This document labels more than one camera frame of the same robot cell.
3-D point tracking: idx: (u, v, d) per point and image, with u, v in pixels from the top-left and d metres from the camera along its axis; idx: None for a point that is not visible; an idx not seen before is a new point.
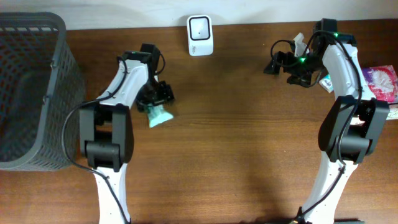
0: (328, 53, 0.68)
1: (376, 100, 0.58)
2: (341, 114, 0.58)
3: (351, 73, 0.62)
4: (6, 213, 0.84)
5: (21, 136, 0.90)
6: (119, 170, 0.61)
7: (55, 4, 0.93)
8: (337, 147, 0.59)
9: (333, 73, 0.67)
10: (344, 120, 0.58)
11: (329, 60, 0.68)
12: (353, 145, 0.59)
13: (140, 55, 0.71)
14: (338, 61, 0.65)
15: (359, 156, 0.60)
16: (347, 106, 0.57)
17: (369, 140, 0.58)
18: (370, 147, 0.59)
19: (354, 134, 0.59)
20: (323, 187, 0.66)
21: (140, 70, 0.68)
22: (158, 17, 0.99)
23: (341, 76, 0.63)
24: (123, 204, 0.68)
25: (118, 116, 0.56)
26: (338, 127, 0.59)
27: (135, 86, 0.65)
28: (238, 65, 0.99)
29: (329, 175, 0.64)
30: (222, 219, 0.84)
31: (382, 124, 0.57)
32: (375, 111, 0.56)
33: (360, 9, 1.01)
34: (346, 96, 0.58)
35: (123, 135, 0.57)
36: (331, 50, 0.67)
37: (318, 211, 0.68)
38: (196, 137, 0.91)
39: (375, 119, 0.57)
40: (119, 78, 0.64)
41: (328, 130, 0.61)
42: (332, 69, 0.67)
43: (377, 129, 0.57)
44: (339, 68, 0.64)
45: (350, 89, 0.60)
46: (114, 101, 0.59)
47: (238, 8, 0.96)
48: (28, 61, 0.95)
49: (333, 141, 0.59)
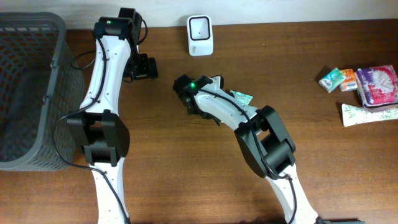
0: (199, 102, 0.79)
1: (262, 109, 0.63)
2: (249, 142, 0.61)
3: (227, 107, 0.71)
4: (5, 213, 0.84)
5: (21, 136, 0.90)
6: (115, 165, 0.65)
7: (55, 4, 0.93)
8: (270, 168, 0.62)
9: (216, 114, 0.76)
10: (255, 144, 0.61)
11: (205, 106, 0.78)
12: (279, 155, 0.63)
13: (117, 23, 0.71)
14: (214, 106, 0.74)
15: (290, 158, 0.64)
16: (245, 134, 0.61)
17: (285, 141, 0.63)
18: (291, 145, 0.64)
19: (273, 147, 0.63)
20: (288, 200, 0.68)
21: (120, 51, 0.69)
22: (158, 18, 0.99)
23: (223, 114, 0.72)
24: (122, 200, 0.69)
25: (107, 124, 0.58)
26: (256, 152, 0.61)
27: (117, 72, 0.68)
28: (239, 65, 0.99)
29: (283, 188, 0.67)
30: (222, 219, 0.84)
31: (280, 124, 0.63)
32: (268, 119, 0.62)
33: (361, 9, 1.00)
34: (240, 128, 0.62)
35: (115, 138, 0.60)
36: (199, 100, 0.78)
37: (300, 219, 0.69)
38: (196, 137, 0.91)
39: (273, 124, 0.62)
40: (99, 65, 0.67)
41: (252, 160, 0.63)
42: (212, 111, 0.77)
43: (281, 131, 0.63)
44: (216, 108, 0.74)
45: (235, 117, 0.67)
46: (101, 107, 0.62)
47: (238, 8, 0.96)
48: (28, 61, 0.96)
49: (263, 165, 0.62)
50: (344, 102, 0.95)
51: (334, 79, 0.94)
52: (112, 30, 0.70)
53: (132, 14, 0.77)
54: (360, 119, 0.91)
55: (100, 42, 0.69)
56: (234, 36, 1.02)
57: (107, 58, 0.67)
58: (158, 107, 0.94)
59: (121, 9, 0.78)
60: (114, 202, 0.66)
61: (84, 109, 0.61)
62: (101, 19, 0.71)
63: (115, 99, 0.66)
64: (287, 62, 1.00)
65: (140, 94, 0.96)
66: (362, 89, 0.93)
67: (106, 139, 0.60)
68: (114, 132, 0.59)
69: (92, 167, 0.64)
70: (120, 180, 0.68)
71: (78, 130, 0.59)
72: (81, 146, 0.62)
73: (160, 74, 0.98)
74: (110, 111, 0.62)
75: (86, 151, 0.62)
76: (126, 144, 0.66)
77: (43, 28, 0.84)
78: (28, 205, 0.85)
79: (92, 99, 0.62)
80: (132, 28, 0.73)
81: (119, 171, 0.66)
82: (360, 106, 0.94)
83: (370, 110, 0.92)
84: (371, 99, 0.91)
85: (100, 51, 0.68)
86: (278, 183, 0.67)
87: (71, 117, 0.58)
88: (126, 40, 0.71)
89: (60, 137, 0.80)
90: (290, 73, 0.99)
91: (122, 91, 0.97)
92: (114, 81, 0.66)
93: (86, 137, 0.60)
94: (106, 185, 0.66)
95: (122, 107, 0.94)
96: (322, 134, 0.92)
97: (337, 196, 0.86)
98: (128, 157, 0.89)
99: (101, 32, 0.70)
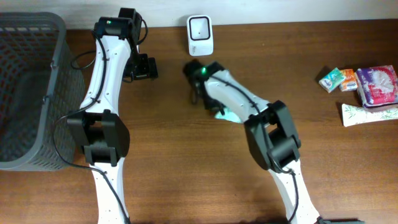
0: (209, 88, 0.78)
1: (273, 104, 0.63)
2: (257, 135, 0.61)
3: (239, 98, 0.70)
4: (5, 213, 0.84)
5: (21, 135, 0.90)
6: (116, 165, 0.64)
7: (55, 4, 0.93)
8: (274, 161, 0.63)
9: (224, 101, 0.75)
10: (263, 137, 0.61)
11: (214, 91, 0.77)
12: (285, 149, 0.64)
13: (117, 23, 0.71)
14: (224, 94, 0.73)
15: (295, 153, 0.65)
16: (255, 127, 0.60)
17: (292, 137, 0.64)
18: (298, 141, 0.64)
19: (280, 141, 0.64)
20: (291, 196, 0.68)
21: (120, 51, 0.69)
22: (158, 18, 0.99)
23: (233, 103, 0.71)
24: (122, 199, 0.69)
25: (107, 124, 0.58)
26: (263, 145, 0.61)
27: (117, 71, 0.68)
28: (239, 65, 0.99)
29: (286, 183, 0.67)
30: (222, 219, 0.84)
31: (288, 119, 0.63)
32: (278, 114, 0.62)
33: (361, 9, 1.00)
34: (250, 119, 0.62)
35: (116, 138, 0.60)
36: (209, 86, 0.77)
37: (301, 216, 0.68)
38: (196, 137, 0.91)
39: (282, 120, 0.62)
40: (99, 65, 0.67)
41: (258, 150, 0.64)
42: (220, 96, 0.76)
43: (290, 127, 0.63)
44: (227, 97, 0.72)
45: (246, 109, 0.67)
46: (101, 107, 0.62)
47: (238, 8, 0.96)
48: (28, 61, 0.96)
49: (268, 157, 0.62)
50: (344, 102, 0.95)
51: (334, 79, 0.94)
52: (112, 30, 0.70)
53: (132, 14, 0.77)
54: (360, 119, 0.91)
55: (100, 42, 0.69)
56: (234, 37, 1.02)
57: (107, 58, 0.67)
58: (158, 107, 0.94)
59: (121, 9, 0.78)
60: (114, 202, 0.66)
61: (84, 109, 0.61)
62: (101, 19, 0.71)
63: (115, 99, 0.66)
64: (287, 62, 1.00)
65: (140, 94, 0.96)
66: (362, 89, 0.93)
67: (106, 139, 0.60)
68: (113, 132, 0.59)
69: (92, 167, 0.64)
70: (120, 180, 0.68)
71: (78, 130, 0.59)
72: (80, 146, 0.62)
73: (160, 74, 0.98)
74: (110, 111, 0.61)
75: (86, 151, 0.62)
76: (126, 143, 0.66)
77: (43, 28, 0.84)
78: (28, 205, 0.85)
79: (92, 99, 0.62)
80: (132, 28, 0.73)
81: (119, 171, 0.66)
82: (360, 106, 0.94)
83: (370, 110, 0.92)
84: (371, 99, 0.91)
85: (100, 51, 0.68)
86: (280, 176, 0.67)
87: (71, 117, 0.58)
88: (125, 40, 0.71)
89: (60, 137, 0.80)
90: (290, 73, 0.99)
91: (122, 90, 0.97)
92: (114, 81, 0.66)
93: (86, 137, 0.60)
94: (106, 185, 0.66)
95: (122, 107, 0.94)
96: (322, 134, 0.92)
97: (337, 196, 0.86)
98: (128, 157, 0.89)
99: (101, 32, 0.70)
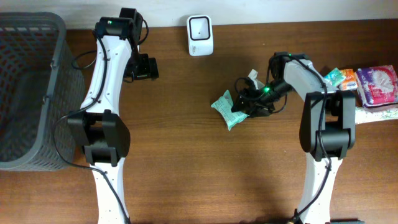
0: (286, 70, 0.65)
1: (343, 91, 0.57)
2: (313, 110, 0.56)
3: (311, 79, 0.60)
4: (5, 214, 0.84)
5: (21, 135, 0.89)
6: (116, 165, 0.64)
7: (55, 4, 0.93)
8: (319, 145, 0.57)
9: (295, 86, 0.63)
10: (318, 116, 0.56)
11: (288, 75, 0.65)
12: (335, 140, 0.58)
13: (118, 23, 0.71)
14: (298, 73, 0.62)
15: (342, 150, 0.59)
16: (316, 100, 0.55)
17: (348, 132, 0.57)
18: (352, 139, 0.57)
19: (334, 130, 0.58)
20: (313, 188, 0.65)
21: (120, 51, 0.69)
22: (157, 18, 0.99)
23: (303, 84, 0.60)
24: (122, 200, 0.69)
25: (107, 124, 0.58)
26: (314, 124, 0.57)
27: (119, 72, 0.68)
28: (239, 65, 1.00)
29: (317, 174, 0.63)
30: (222, 219, 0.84)
31: (353, 113, 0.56)
32: (345, 102, 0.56)
33: (361, 9, 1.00)
34: (313, 93, 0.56)
35: (114, 137, 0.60)
36: (287, 68, 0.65)
37: (313, 211, 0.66)
38: (196, 137, 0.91)
39: (346, 108, 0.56)
40: (100, 65, 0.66)
41: (306, 129, 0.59)
42: (294, 83, 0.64)
43: (351, 120, 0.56)
44: (299, 78, 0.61)
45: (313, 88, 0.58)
46: (101, 107, 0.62)
47: (238, 8, 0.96)
48: (28, 61, 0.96)
49: (314, 139, 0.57)
50: None
51: (334, 79, 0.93)
52: (112, 30, 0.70)
53: (132, 14, 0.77)
54: (359, 119, 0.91)
55: (101, 41, 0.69)
56: (234, 37, 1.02)
57: (107, 58, 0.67)
58: (158, 107, 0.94)
59: (122, 9, 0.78)
60: (114, 202, 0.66)
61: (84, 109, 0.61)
62: (102, 18, 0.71)
63: (115, 99, 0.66)
64: None
65: (141, 94, 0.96)
66: (362, 89, 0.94)
67: (106, 138, 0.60)
68: (111, 132, 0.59)
69: (93, 167, 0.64)
70: (120, 180, 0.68)
71: (78, 130, 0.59)
72: (81, 145, 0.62)
73: (160, 74, 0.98)
74: (111, 111, 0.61)
75: (86, 152, 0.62)
76: (125, 145, 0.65)
77: (43, 28, 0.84)
78: (28, 205, 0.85)
79: (92, 99, 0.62)
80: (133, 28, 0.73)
81: (119, 172, 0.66)
82: (360, 106, 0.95)
83: (370, 110, 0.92)
84: (370, 98, 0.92)
85: (101, 51, 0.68)
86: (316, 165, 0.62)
87: (71, 117, 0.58)
88: (126, 40, 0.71)
89: (60, 137, 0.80)
90: None
91: (122, 91, 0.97)
92: (115, 81, 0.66)
93: (86, 137, 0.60)
94: (106, 186, 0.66)
95: (122, 108, 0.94)
96: None
97: (337, 196, 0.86)
98: (128, 157, 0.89)
99: (101, 32, 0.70)
